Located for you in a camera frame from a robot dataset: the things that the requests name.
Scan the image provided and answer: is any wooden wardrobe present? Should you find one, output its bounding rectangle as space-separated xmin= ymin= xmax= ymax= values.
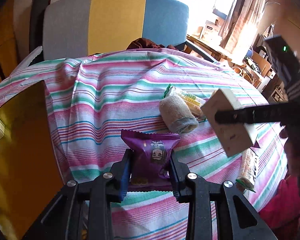
xmin=0 ymin=0 xmax=19 ymax=82

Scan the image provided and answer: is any black rolled mat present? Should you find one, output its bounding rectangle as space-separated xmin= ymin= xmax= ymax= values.
xmin=29 ymin=0 xmax=51 ymax=52

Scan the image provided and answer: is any wooden desk with clutter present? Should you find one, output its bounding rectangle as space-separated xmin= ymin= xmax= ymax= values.
xmin=186 ymin=17 xmax=288 ymax=103

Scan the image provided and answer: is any striped bed sheet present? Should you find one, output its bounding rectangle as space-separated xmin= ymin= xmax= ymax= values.
xmin=0 ymin=49 xmax=287 ymax=239

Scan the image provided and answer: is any person's right hand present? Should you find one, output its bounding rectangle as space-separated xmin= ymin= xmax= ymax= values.
xmin=279 ymin=125 xmax=300 ymax=198

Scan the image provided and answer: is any green cracker packet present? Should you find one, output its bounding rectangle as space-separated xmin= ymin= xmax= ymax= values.
xmin=163 ymin=84 xmax=206 ymax=120

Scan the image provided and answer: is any gold and maroon tin tray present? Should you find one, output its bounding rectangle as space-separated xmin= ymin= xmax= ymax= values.
xmin=0 ymin=81 xmax=64 ymax=239

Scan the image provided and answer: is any purple snack packet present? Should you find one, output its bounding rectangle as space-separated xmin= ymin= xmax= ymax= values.
xmin=121 ymin=129 xmax=180 ymax=192

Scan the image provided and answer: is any dark red cloth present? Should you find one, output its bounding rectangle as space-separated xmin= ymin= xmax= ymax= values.
xmin=126 ymin=38 xmax=178 ymax=51

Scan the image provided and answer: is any beige cardboard box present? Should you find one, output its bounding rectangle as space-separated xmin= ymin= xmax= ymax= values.
xmin=201 ymin=88 xmax=258 ymax=157

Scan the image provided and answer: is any pink curtain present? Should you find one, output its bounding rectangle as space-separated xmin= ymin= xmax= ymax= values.
xmin=219 ymin=0 xmax=266 ymax=59

